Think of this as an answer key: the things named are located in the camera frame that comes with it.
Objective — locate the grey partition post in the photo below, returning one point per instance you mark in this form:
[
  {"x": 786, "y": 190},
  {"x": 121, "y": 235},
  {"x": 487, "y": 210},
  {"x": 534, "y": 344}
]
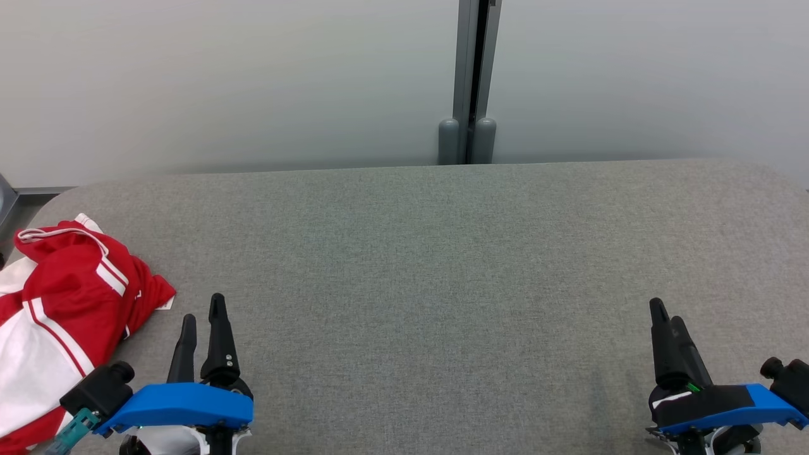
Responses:
[{"x": 471, "y": 82}]

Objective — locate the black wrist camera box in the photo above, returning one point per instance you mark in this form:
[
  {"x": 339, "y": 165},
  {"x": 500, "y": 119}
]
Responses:
[
  {"x": 790, "y": 379},
  {"x": 98, "y": 388}
]

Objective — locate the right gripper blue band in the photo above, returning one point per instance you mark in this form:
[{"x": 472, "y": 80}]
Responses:
[{"x": 714, "y": 407}]

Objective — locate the left black wrist camera box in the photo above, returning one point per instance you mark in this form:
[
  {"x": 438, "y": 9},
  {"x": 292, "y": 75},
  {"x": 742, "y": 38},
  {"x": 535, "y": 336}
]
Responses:
[{"x": 98, "y": 388}]

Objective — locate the red Bulls basketball jersey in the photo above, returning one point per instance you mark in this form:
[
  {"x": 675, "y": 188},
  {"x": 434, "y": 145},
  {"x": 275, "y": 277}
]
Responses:
[{"x": 69, "y": 303}]

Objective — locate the right black wrist camera box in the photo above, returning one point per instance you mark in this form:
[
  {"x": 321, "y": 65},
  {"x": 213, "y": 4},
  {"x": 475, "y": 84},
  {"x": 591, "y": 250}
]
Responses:
[{"x": 790, "y": 379}]

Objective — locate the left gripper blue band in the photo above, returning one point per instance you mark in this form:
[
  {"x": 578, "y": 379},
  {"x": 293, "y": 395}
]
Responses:
[{"x": 183, "y": 404}]

